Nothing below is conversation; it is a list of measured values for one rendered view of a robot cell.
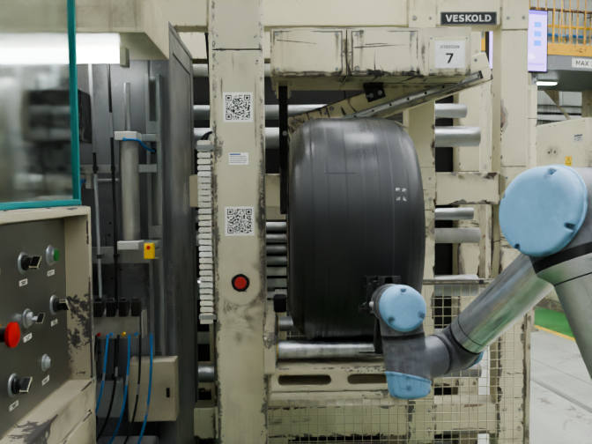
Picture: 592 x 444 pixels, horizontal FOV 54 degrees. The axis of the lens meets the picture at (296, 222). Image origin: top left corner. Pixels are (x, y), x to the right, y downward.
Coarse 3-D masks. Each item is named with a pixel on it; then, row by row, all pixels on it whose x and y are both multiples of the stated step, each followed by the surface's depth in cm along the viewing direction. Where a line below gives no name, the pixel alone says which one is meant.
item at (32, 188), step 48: (0, 0) 90; (48, 0) 109; (0, 48) 90; (48, 48) 109; (0, 96) 90; (48, 96) 108; (0, 144) 90; (48, 144) 108; (0, 192) 90; (48, 192) 108
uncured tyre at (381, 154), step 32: (320, 128) 142; (352, 128) 142; (384, 128) 142; (288, 160) 148; (320, 160) 133; (352, 160) 133; (384, 160) 133; (416, 160) 138; (288, 192) 176; (320, 192) 130; (352, 192) 130; (384, 192) 130; (416, 192) 132; (288, 224) 179; (320, 224) 129; (352, 224) 129; (384, 224) 129; (416, 224) 131; (320, 256) 129; (352, 256) 129; (384, 256) 129; (416, 256) 131; (320, 288) 132; (352, 288) 132; (416, 288) 135; (320, 320) 137; (352, 320) 137
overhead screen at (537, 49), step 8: (536, 16) 511; (544, 16) 513; (536, 24) 511; (544, 24) 513; (488, 32) 500; (536, 32) 512; (544, 32) 514; (488, 40) 500; (536, 40) 512; (544, 40) 514; (488, 48) 501; (528, 48) 510; (536, 48) 512; (544, 48) 514; (488, 56) 501; (528, 56) 511; (536, 56) 513; (544, 56) 515; (528, 64) 511; (536, 64) 513; (544, 64) 515; (528, 72) 514; (536, 72) 515; (544, 72) 516
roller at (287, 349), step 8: (280, 344) 144; (288, 344) 144; (296, 344) 144; (304, 344) 144; (312, 344) 144; (320, 344) 144; (328, 344) 144; (336, 344) 144; (344, 344) 144; (352, 344) 144; (360, 344) 144; (368, 344) 144; (280, 352) 144; (288, 352) 144; (296, 352) 144; (304, 352) 144; (312, 352) 144; (320, 352) 144; (328, 352) 144; (336, 352) 144; (344, 352) 144; (352, 352) 144; (360, 352) 144; (368, 352) 144
